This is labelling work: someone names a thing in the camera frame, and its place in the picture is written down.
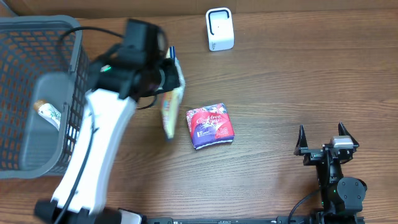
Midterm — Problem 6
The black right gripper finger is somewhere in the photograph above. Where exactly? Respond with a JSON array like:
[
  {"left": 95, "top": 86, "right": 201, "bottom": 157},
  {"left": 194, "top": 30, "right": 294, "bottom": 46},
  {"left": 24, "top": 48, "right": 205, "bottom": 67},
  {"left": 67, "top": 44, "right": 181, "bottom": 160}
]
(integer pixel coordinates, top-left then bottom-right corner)
[
  {"left": 338, "top": 122, "right": 359, "bottom": 146},
  {"left": 296, "top": 124, "right": 308, "bottom": 149}
]

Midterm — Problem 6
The yellow wet wipes pack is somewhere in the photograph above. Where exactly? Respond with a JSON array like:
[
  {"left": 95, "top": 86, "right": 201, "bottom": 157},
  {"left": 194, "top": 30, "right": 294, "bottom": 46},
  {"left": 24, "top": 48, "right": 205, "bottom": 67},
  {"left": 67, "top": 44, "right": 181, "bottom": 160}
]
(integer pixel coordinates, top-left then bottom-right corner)
[{"left": 160, "top": 46, "right": 185, "bottom": 140}]

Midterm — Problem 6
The red purple pad pack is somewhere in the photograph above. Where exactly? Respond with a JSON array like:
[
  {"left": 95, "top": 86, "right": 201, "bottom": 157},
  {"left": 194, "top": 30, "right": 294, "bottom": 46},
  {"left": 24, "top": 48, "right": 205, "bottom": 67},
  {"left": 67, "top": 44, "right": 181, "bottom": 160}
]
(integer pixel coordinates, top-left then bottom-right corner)
[{"left": 186, "top": 103, "right": 235, "bottom": 150}]

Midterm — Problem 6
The white tube gold cap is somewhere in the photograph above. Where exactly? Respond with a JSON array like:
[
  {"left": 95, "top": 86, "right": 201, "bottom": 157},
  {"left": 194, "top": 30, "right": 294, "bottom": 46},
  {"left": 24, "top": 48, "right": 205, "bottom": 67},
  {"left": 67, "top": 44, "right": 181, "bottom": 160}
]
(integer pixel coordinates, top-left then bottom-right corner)
[{"left": 34, "top": 100, "right": 62, "bottom": 130}]

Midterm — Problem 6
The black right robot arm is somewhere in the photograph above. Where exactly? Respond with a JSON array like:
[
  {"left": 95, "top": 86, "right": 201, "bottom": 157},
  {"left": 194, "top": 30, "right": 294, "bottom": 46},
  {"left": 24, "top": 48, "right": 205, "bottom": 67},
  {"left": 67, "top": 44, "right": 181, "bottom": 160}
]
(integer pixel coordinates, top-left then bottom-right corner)
[{"left": 287, "top": 123, "right": 368, "bottom": 224}]

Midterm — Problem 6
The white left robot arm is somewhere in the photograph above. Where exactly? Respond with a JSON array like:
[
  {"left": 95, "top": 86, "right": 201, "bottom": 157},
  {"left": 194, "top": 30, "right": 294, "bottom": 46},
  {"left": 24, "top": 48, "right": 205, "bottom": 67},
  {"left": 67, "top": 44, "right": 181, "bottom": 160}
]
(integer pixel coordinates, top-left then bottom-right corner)
[{"left": 34, "top": 19, "right": 180, "bottom": 223}]

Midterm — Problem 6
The white barcode scanner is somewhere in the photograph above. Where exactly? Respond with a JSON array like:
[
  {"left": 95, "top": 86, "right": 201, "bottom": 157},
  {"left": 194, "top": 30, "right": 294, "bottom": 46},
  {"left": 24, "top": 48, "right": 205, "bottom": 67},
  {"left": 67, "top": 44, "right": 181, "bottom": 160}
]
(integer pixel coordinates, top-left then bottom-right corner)
[{"left": 205, "top": 7, "right": 234, "bottom": 52}]

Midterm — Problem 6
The grey plastic mesh basket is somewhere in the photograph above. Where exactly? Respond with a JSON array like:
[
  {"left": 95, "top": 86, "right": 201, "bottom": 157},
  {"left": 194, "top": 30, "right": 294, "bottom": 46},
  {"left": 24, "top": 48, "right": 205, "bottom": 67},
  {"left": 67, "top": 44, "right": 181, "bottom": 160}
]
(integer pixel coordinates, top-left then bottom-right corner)
[{"left": 1, "top": 16, "right": 89, "bottom": 179}]

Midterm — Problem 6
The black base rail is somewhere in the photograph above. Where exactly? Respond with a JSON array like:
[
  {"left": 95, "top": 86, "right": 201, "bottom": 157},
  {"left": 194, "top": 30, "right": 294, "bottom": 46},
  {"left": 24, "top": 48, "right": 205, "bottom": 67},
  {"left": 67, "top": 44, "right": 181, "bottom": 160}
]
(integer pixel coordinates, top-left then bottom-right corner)
[{"left": 141, "top": 215, "right": 314, "bottom": 224}]

